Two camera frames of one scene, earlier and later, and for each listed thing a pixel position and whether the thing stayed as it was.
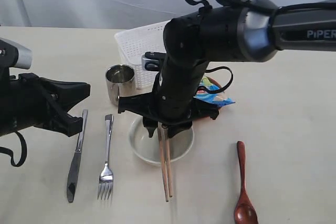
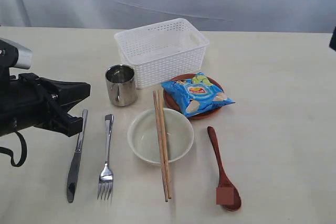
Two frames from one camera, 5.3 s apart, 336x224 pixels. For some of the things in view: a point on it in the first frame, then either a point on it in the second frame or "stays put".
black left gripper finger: [67, 93] stays put
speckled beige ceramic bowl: [148, 148] stays put
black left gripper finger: [69, 125] stays put
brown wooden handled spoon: [245, 211] to [228, 195]
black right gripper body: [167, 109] to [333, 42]
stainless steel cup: [120, 81] stays put
